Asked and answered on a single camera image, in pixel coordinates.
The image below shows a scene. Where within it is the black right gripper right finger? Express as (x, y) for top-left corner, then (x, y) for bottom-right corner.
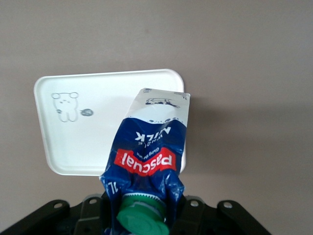
(171, 195), (272, 235)

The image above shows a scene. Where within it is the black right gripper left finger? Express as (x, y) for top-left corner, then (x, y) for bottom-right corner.
(0, 193), (108, 235)

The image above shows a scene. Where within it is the blue white milk carton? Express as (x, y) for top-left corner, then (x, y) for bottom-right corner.
(100, 88), (191, 235)

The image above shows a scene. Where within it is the cream rabbit print tray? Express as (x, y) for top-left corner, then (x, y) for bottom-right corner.
(33, 68), (188, 176)

